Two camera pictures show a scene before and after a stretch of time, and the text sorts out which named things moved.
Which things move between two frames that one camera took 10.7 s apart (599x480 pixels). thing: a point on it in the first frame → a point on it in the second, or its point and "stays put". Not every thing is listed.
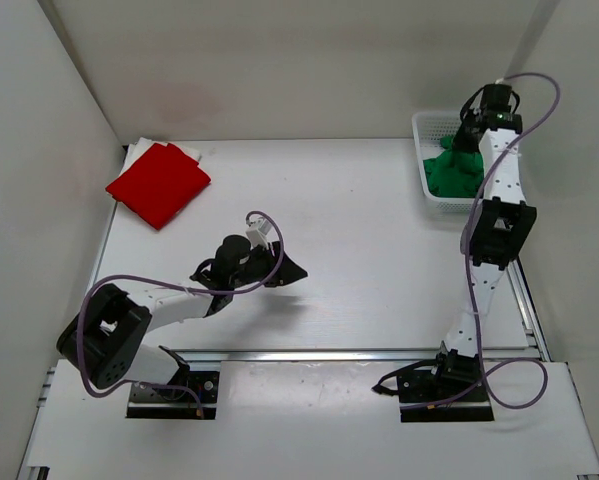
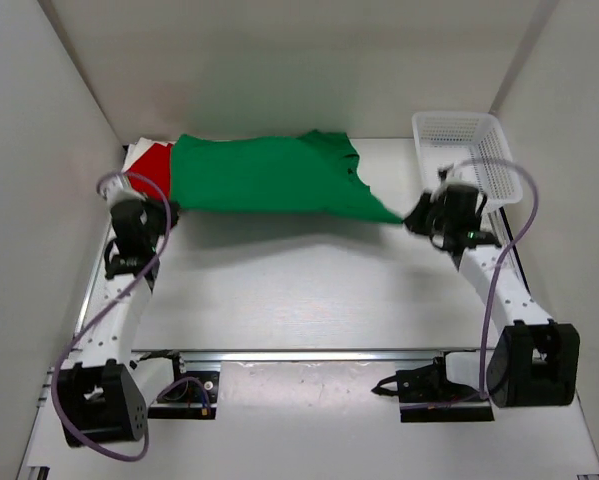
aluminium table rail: x=356 y=357 stays put
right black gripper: x=461 y=145 → x=415 y=221
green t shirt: x=455 y=174 → x=314 y=173
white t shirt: x=137 y=150 stays put
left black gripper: x=287 y=273 → x=156 y=209
